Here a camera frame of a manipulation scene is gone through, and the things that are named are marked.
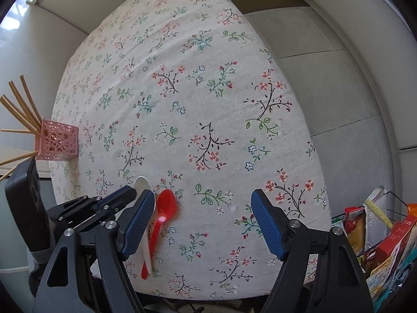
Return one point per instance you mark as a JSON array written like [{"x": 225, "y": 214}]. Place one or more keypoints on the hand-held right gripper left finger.
[{"x": 140, "y": 225}]

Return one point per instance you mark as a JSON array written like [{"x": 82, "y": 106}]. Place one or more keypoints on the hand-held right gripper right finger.
[{"x": 267, "y": 225}]

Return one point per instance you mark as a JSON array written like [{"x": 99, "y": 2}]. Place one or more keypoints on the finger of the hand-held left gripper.
[
  {"x": 117, "y": 194},
  {"x": 120, "y": 206}
]

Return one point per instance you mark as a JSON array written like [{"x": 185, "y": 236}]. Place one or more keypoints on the white plastic spoon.
[{"x": 142, "y": 185}]

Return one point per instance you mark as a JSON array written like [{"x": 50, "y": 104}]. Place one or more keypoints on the red plastic spoon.
[{"x": 166, "y": 203}]

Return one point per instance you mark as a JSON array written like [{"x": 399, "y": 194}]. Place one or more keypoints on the pink perforated utensil holder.
[{"x": 58, "y": 140}]

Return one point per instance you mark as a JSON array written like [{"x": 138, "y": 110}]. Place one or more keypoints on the bunch of wooden chopsticks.
[{"x": 28, "y": 94}]

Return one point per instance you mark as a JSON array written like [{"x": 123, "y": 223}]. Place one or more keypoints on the red snack packet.
[{"x": 353, "y": 221}]

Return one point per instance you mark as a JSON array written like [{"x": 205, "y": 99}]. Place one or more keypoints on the white packet with yellow print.
[{"x": 374, "y": 221}]

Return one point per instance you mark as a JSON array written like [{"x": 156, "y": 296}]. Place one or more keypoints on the floral printed cloth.
[{"x": 202, "y": 104}]

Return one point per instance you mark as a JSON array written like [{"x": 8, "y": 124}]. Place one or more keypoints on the red carton box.
[{"x": 394, "y": 241}]

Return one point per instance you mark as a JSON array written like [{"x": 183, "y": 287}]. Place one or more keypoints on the teal printed packet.
[{"x": 402, "y": 274}]

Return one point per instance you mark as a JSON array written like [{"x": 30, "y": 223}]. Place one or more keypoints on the orange box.
[{"x": 412, "y": 212}]

